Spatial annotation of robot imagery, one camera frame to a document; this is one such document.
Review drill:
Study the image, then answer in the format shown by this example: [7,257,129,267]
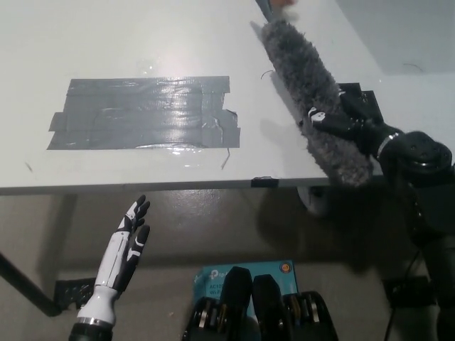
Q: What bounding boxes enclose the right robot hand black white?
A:
[298,90,392,156]

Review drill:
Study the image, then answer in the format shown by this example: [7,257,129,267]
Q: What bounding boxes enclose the person's hand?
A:
[272,0,301,21]

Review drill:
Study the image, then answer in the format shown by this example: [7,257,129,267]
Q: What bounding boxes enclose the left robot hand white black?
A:
[76,194,152,326]

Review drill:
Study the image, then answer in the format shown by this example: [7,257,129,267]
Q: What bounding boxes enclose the grey fluffy duster with handle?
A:
[250,0,375,188]

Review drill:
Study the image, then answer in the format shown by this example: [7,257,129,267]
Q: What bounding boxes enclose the black robot body blocks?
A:
[182,264,339,341]

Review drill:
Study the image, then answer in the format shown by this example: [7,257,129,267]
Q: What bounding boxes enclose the black floor tape patch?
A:
[385,275,440,308]
[55,278,99,310]

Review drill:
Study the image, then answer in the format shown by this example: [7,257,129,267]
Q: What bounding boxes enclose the white rounded object under table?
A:
[296,184,328,215]

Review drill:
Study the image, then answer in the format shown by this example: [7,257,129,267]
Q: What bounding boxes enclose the black table leg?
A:
[0,250,63,318]

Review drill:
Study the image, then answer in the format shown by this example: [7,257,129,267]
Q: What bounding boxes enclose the small black tape piece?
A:
[251,175,279,188]

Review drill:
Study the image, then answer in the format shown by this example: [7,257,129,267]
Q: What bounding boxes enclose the teal router cardboard box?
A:
[193,259,298,310]

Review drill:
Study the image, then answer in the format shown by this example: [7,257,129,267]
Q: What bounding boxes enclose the grey duct tape patch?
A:
[45,75,242,152]

